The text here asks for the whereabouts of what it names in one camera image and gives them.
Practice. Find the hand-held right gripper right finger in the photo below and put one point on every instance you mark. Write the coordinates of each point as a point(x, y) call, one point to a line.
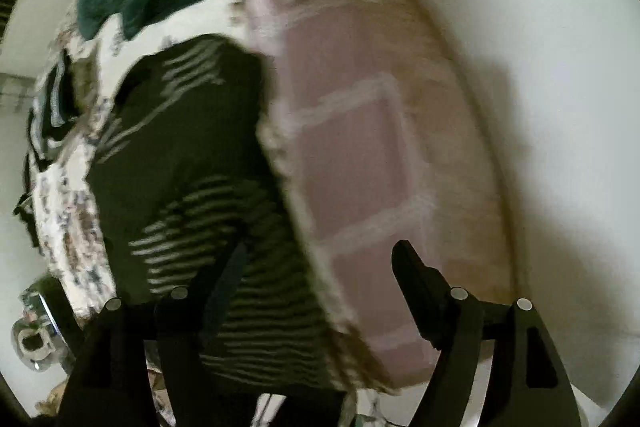
point(411, 268)

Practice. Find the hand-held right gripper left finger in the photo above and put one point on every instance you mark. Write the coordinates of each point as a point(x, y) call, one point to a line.
point(231, 272)

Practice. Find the dark striped garment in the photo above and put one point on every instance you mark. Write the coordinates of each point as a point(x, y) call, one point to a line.
point(190, 142)

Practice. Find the pink checked blanket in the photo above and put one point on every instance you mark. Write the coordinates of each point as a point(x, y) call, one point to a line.
point(360, 157)

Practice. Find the white floral printed cloth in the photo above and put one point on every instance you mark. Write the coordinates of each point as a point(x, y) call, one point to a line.
point(70, 217)

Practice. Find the shiny metal object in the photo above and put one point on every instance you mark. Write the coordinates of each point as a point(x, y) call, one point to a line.
point(35, 332)

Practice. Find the black and white striped cloth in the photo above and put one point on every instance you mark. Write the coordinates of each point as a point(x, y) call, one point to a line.
point(52, 107)

